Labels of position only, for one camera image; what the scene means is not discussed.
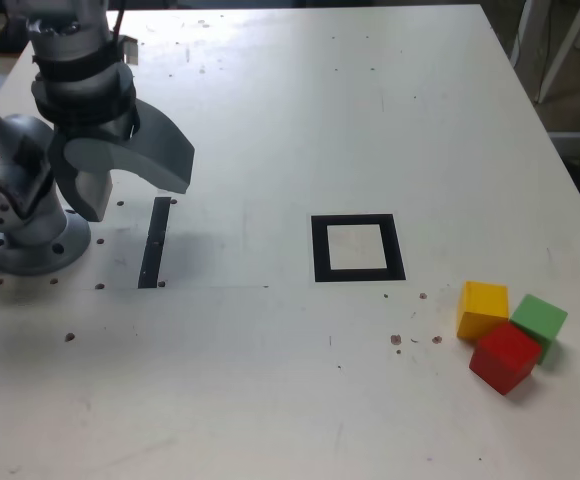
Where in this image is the black tape square outline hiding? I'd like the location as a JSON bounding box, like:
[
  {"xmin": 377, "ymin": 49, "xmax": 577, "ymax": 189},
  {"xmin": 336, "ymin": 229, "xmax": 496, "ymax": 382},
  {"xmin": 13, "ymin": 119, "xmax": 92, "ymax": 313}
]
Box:
[{"xmin": 310, "ymin": 213, "xmax": 407, "ymax": 283}]

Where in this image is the black tape strip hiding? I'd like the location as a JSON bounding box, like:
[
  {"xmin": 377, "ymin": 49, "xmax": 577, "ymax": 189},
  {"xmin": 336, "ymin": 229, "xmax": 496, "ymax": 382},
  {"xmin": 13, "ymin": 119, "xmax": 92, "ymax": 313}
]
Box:
[{"xmin": 137, "ymin": 196, "xmax": 171, "ymax": 290}]

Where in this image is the red cube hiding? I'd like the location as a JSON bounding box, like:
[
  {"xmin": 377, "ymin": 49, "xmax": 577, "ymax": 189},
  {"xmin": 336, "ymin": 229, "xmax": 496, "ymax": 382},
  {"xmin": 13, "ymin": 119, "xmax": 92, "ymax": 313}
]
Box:
[{"xmin": 468, "ymin": 322, "xmax": 543, "ymax": 396}]

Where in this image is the yellow cube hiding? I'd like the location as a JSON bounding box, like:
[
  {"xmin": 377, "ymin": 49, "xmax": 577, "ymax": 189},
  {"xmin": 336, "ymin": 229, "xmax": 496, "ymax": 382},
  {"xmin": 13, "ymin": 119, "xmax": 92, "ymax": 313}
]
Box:
[{"xmin": 457, "ymin": 280, "xmax": 510, "ymax": 342}]

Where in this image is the black cable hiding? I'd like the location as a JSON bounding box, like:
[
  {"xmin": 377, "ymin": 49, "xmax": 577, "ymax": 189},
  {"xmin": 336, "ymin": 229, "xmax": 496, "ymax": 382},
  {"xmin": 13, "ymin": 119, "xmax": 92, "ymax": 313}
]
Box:
[{"xmin": 111, "ymin": 8, "xmax": 127, "ymax": 44}]

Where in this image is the green cube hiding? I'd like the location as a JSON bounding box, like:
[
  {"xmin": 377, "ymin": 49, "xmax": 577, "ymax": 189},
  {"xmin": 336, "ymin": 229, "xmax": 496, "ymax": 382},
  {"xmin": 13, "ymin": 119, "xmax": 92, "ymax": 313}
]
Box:
[{"xmin": 508, "ymin": 293, "xmax": 569, "ymax": 366}]

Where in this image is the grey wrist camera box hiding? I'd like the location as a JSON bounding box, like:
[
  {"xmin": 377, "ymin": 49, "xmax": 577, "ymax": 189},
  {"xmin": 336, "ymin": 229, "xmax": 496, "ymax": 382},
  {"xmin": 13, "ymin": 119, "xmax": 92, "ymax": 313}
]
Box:
[{"xmin": 119, "ymin": 36, "xmax": 142, "ymax": 67}]

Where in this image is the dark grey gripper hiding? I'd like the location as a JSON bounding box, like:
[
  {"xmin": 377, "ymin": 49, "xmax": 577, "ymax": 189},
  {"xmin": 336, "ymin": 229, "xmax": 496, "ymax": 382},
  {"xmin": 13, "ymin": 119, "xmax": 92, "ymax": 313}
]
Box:
[{"xmin": 49, "ymin": 97, "xmax": 197, "ymax": 224}]

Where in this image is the white metal frame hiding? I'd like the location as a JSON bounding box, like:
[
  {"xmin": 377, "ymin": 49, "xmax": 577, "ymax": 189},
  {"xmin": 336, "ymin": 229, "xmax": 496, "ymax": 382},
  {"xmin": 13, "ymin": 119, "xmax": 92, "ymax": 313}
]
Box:
[{"xmin": 508, "ymin": 0, "xmax": 580, "ymax": 106}]

